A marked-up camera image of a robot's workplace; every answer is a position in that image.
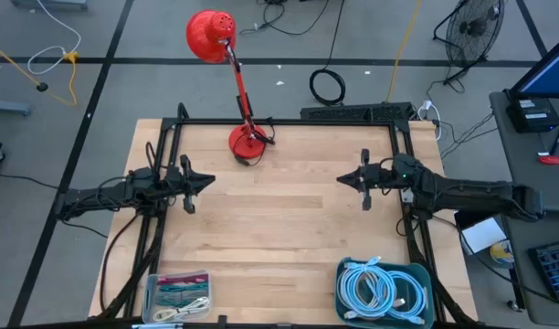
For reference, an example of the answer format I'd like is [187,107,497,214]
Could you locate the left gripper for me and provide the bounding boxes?
[164,154,217,216]

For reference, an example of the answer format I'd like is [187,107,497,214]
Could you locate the yellow floor cable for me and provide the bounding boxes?
[0,37,79,107]

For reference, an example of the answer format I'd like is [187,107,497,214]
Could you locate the white floor cable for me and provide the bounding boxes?
[26,0,83,77]

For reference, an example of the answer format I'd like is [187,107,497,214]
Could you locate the round yellow blue disc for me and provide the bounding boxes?
[489,239,514,269]

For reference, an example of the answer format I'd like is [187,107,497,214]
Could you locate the black coiled floor cable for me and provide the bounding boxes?
[309,0,347,107]

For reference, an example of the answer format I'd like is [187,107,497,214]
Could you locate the yellow hanging cable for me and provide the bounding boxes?
[385,0,423,104]

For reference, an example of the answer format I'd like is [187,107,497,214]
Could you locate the computer monitor blue screen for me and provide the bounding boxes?
[509,29,559,101]

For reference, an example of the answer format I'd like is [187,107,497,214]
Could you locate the black perforated panel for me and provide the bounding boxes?
[300,101,414,122]

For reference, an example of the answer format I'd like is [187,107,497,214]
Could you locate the white paper sheet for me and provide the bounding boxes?
[460,217,508,255]

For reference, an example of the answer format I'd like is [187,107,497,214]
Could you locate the red desk lamp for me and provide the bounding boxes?
[185,9,268,160]

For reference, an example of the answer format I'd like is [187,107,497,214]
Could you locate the clear plastic container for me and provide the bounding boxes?
[142,271,214,324]

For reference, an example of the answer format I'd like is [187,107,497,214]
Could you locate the short cream USB cable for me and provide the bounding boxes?
[152,296,212,323]

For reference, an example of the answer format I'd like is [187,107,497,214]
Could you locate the white power plug cable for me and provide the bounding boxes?
[417,99,444,142]

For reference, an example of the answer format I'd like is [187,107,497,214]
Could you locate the black loose floor cable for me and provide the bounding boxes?
[238,0,331,37]

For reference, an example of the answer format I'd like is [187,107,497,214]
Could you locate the red braided cable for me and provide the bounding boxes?
[156,272,208,285]

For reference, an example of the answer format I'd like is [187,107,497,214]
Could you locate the colourful backlit keyboard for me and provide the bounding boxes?
[529,240,559,303]

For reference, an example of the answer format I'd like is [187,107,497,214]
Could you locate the light blue cable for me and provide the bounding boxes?
[336,256,398,320]
[387,270,427,326]

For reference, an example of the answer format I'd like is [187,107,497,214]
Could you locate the black box device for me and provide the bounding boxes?
[506,96,559,134]

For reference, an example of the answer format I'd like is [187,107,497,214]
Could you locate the black sleeved cable bundle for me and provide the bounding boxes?
[405,218,480,328]
[99,212,167,320]

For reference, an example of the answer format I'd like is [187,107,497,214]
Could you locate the black lamp power cord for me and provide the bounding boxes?
[233,113,277,166]

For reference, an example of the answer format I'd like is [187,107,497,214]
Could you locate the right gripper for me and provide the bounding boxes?
[336,147,396,212]

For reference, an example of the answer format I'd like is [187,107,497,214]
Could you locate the teal plastic bin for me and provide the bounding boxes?
[334,256,435,329]

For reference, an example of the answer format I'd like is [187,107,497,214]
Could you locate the grey furniture foot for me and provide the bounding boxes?
[9,0,90,11]
[0,99,33,117]

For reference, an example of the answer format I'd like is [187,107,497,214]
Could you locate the black floor fan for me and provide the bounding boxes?
[432,0,508,87]

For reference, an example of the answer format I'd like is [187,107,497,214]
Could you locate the black aluminium table frame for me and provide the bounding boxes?
[123,102,448,324]

